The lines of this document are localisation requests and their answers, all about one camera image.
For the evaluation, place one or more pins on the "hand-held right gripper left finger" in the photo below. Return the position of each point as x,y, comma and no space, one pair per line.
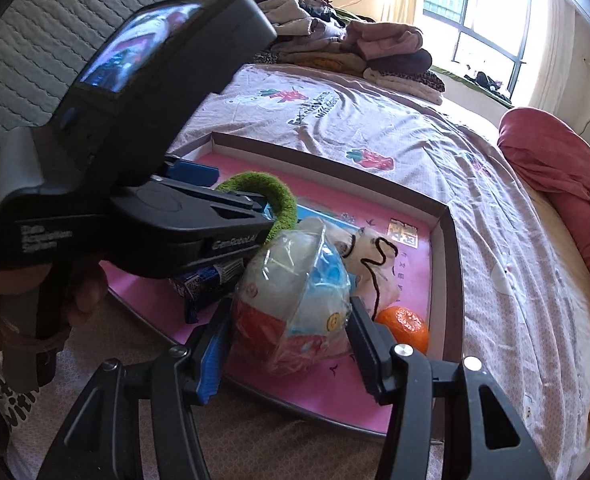
215,360

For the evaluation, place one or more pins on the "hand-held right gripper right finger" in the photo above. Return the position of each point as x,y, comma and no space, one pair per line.
362,340

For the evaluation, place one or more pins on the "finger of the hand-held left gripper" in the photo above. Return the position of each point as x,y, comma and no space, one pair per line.
245,207
195,174

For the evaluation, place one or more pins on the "green fuzzy scrunchie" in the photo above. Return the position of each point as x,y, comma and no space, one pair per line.
282,200

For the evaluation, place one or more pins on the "blue snack packet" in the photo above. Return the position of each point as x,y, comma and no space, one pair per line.
200,282

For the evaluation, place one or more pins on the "toy egg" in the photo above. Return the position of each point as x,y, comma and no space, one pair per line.
285,280

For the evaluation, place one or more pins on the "shallow brown cardboard box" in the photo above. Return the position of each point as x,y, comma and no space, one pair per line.
450,285

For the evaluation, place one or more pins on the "person's left hand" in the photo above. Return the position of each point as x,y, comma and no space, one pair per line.
90,290

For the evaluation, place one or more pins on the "orange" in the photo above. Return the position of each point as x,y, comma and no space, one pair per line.
405,329

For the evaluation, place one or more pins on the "grey quilted headboard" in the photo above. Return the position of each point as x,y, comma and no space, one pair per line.
25,60

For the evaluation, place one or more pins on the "pile of folded clothes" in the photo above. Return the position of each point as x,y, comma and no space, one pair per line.
350,45

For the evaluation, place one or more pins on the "black white printed garment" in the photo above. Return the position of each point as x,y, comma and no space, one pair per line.
22,395

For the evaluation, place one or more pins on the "beige bed sheet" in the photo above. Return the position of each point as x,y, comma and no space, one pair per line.
575,285

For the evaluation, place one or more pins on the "green windowsill cushion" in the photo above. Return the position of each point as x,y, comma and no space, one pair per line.
455,82

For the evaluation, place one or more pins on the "pink quilt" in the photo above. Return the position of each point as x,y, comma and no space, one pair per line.
550,160

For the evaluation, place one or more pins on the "dark clothes on windowsill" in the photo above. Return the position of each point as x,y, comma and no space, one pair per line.
487,82

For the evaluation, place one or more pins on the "window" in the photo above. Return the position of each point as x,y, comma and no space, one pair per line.
475,10

